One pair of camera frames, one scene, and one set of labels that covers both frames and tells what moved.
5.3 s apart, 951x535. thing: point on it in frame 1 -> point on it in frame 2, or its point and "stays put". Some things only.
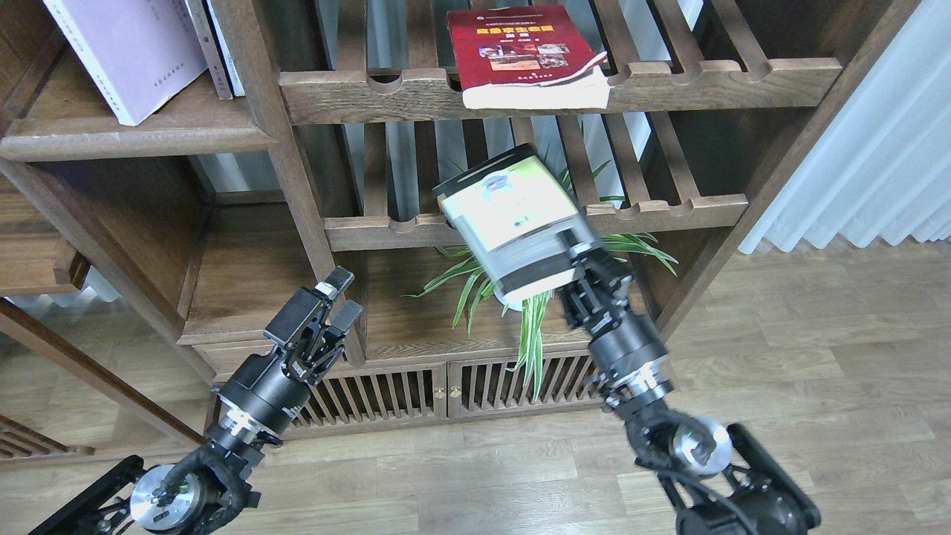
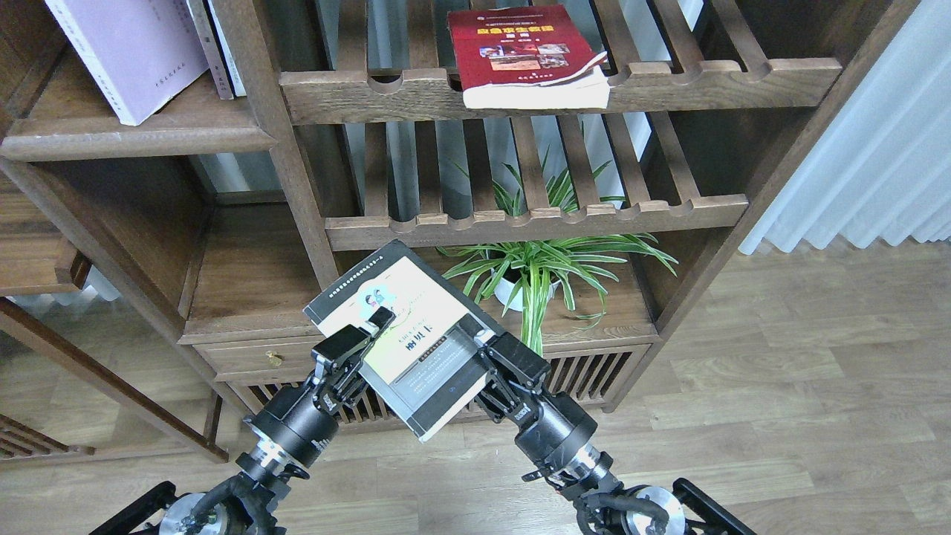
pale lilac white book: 137,52 stays put
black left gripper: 268,391 -> 302,421
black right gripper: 628,352 -> 552,426
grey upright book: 211,47 stays put
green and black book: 512,208 -> 423,365
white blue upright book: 223,49 stays put
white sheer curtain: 882,163 stays put
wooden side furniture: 18,440 stays put
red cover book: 526,57 stays put
